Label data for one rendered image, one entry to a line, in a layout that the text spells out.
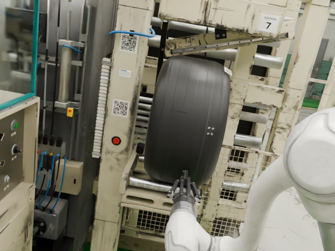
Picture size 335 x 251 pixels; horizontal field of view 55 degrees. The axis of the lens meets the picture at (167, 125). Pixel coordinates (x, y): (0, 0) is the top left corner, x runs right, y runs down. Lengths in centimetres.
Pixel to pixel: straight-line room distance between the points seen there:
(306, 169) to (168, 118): 79
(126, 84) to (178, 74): 26
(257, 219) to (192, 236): 20
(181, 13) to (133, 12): 32
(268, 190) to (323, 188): 32
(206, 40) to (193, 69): 47
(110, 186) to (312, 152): 122
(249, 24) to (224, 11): 14
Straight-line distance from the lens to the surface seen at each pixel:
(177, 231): 98
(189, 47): 178
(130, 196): 156
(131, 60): 141
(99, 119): 151
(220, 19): 165
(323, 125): 53
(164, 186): 149
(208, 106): 125
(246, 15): 167
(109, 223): 172
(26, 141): 138
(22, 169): 144
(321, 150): 51
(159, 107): 125
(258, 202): 86
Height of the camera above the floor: 161
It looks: 17 degrees down
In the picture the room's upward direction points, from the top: 10 degrees clockwise
